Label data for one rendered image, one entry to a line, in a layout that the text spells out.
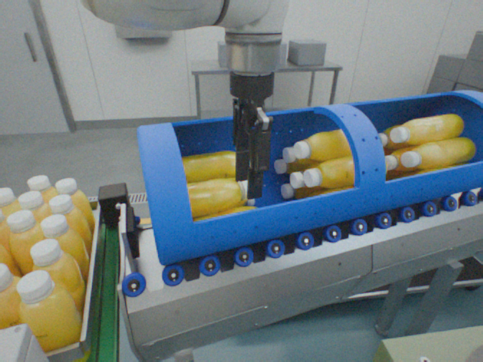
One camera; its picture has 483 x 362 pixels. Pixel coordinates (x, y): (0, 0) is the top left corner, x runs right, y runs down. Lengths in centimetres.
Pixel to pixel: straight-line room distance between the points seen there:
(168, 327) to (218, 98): 360
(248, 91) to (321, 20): 380
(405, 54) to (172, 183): 461
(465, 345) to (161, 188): 46
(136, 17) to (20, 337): 38
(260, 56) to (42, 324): 50
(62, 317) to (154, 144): 30
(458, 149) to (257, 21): 64
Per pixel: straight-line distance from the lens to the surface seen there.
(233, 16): 44
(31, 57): 427
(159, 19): 39
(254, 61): 46
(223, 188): 55
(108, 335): 66
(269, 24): 46
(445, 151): 88
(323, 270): 77
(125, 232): 60
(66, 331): 56
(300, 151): 66
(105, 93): 418
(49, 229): 61
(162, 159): 49
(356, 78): 461
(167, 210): 48
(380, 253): 86
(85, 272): 68
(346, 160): 69
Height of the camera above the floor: 142
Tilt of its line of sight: 30 degrees down
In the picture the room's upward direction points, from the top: straight up
